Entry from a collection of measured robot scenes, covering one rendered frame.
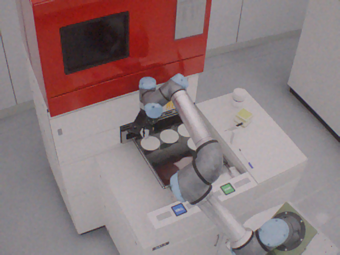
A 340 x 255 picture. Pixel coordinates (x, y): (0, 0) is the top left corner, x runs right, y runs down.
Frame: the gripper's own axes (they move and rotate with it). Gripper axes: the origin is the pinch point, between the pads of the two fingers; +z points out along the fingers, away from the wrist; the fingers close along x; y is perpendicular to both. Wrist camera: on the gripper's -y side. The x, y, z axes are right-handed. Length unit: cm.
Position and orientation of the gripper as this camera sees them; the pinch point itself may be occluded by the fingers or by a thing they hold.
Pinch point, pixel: (144, 138)
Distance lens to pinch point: 204.7
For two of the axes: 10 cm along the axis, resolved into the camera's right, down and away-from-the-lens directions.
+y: 5.5, -5.7, 6.0
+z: -0.5, 7.0, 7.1
